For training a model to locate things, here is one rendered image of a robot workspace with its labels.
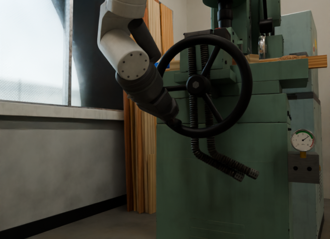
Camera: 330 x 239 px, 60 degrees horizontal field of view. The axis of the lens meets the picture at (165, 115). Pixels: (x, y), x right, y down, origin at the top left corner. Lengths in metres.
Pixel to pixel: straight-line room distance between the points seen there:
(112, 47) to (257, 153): 0.58
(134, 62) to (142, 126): 1.93
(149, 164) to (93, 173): 0.46
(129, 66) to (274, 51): 0.85
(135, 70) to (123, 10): 0.11
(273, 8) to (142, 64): 0.91
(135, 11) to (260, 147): 0.59
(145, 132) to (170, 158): 1.43
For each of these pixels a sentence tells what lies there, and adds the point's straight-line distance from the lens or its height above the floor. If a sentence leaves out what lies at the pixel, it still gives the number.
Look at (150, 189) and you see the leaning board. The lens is 2.44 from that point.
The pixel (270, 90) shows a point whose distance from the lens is 0.94.
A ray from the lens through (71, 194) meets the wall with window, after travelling 2.33.
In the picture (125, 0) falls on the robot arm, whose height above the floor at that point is 0.91.
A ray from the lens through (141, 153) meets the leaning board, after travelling 2.45.
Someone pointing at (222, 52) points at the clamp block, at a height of 0.92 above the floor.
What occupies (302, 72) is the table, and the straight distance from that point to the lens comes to 0.95.
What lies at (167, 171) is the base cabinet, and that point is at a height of 0.54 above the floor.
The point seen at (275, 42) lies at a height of 1.05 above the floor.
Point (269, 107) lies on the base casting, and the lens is 0.94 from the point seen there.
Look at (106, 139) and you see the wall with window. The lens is 2.53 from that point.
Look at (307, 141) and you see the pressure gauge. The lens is 0.87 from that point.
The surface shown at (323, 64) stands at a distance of 1.11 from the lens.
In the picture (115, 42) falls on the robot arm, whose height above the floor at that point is 0.85.
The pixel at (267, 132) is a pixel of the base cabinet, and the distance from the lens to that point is 0.94.
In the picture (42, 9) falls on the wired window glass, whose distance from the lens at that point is 2.37.
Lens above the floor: 0.69
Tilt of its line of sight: 3 degrees up
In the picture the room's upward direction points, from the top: straight up
